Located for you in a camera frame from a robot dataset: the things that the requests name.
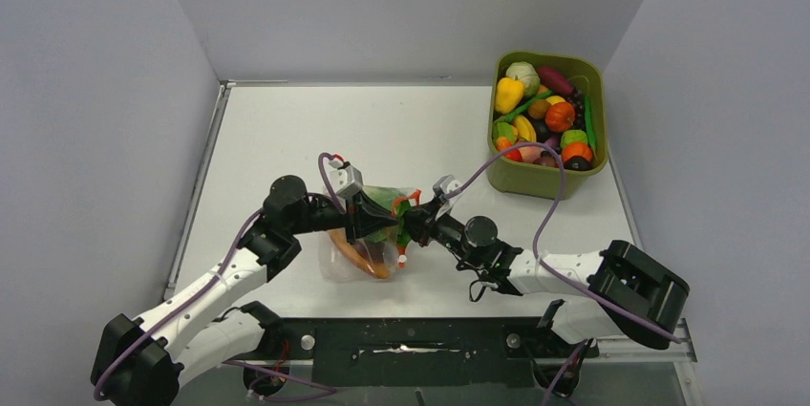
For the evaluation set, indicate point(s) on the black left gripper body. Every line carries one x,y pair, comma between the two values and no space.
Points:
330,217

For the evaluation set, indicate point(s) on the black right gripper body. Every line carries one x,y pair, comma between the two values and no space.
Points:
449,232

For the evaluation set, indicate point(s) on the clear orange zip top bag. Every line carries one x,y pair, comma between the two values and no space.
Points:
398,200

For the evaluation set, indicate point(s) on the red orange fruit slice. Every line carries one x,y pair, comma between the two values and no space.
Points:
366,256

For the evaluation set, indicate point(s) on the brown kiwi fruit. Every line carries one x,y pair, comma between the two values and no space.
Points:
538,108

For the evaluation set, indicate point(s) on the orange tangerine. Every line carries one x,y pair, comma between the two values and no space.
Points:
560,117

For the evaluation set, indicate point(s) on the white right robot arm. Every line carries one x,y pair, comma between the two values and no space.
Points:
616,290

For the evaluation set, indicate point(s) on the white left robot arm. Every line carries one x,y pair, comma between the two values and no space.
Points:
146,360

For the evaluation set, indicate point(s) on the pink peach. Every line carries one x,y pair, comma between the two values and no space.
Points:
530,154

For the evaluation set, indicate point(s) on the yellow banana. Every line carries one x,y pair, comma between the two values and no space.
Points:
525,128

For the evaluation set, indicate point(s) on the long green bean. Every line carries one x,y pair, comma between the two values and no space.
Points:
520,109

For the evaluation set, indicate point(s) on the dark round plum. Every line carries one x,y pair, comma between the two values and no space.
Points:
578,163

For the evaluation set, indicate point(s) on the orange round fruit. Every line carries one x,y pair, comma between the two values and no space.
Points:
577,149

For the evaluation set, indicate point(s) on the light green round fruit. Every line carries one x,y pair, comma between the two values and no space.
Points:
573,136

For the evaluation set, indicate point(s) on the yellow bell pepper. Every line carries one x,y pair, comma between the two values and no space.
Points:
509,93

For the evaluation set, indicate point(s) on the yellow lemon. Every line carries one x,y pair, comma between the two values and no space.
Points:
552,100

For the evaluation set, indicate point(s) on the green chili pepper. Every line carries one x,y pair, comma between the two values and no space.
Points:
589,124

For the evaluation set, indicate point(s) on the dark purple grapes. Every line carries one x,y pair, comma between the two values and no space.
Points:
577,100

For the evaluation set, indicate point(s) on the pale green cabbage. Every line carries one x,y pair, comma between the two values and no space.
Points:
526,74

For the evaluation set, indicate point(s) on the purple sweet potato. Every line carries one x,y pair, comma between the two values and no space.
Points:
554,80

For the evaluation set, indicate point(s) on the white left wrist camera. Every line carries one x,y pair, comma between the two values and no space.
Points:
346,181

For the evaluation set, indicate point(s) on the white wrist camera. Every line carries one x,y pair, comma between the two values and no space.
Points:
445,189
346,181

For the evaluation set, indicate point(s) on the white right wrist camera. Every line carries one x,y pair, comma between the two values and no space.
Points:
445,189

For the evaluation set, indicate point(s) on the black mounting base plate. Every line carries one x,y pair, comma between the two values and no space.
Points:
413,352

